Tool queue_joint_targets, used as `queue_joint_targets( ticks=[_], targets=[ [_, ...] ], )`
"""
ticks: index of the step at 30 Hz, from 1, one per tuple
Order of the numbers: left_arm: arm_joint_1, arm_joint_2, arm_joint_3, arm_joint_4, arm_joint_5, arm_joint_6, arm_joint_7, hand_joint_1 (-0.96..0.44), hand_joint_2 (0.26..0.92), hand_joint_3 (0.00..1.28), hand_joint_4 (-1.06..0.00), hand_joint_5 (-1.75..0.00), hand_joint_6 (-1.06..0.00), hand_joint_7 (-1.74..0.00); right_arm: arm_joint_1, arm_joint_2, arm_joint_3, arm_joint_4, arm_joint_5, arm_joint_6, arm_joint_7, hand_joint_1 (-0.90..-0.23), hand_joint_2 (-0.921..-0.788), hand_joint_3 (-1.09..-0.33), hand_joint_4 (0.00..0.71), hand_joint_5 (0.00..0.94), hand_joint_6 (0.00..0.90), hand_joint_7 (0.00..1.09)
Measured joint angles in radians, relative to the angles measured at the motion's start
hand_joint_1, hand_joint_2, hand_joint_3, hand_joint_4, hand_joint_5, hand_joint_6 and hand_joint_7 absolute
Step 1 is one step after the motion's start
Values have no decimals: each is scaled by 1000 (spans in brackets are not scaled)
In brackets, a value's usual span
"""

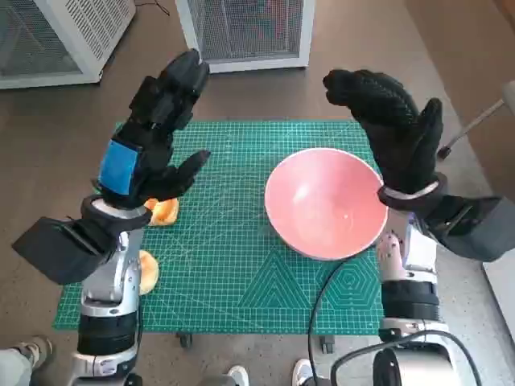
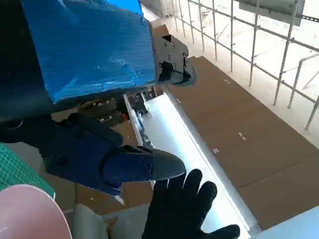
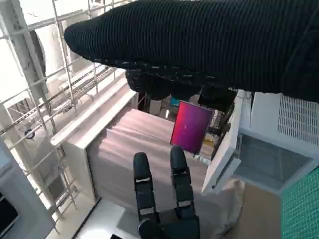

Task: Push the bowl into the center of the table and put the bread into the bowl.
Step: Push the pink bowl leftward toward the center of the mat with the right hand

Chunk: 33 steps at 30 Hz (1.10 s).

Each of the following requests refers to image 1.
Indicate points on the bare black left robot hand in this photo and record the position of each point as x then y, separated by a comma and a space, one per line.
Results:
157, 120

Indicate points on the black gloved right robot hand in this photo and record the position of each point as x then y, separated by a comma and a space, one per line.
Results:
394, 132

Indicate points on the oblong twisted toy bread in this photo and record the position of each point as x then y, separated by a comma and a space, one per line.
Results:
166, 213

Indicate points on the pink bowl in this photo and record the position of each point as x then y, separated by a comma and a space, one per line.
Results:
322, 209

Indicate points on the round toy bread bun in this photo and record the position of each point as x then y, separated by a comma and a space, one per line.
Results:
148, 273

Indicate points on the grey chair with metal leg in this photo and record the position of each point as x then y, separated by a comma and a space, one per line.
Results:
479, 120

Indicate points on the green cutting mat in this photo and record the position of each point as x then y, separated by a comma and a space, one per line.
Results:
225, 225

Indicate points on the white mesh front cabinet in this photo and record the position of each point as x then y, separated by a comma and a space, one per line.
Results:
249, 32

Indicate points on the white furniture edge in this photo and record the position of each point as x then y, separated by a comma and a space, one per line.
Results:
501, 297

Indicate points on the black table caster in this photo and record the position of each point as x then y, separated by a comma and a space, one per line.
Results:
327, 343
185, 341

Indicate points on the person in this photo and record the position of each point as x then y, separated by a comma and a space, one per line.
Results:
306, 372
24, 358

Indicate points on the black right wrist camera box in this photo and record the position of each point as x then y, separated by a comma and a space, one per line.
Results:
479, 229

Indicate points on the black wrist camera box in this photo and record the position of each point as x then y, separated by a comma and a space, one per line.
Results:
479, 229
56, 249

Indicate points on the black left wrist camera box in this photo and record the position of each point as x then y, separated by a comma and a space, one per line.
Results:
56, 249

